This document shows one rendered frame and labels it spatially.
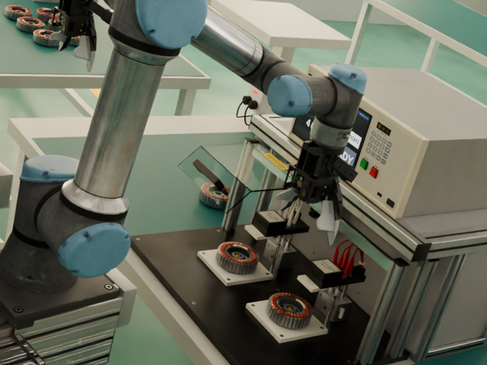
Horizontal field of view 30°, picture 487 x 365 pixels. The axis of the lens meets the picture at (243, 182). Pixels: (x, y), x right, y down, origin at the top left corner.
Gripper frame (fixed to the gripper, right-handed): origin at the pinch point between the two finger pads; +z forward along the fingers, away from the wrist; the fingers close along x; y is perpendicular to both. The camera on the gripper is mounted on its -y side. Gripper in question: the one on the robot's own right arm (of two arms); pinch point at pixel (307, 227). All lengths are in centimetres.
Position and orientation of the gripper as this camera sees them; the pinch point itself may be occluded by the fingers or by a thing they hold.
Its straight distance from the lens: 187.9
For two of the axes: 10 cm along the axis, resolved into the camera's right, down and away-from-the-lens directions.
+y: -7.2, 1.3, -6.8
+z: -2.4, 8.8, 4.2
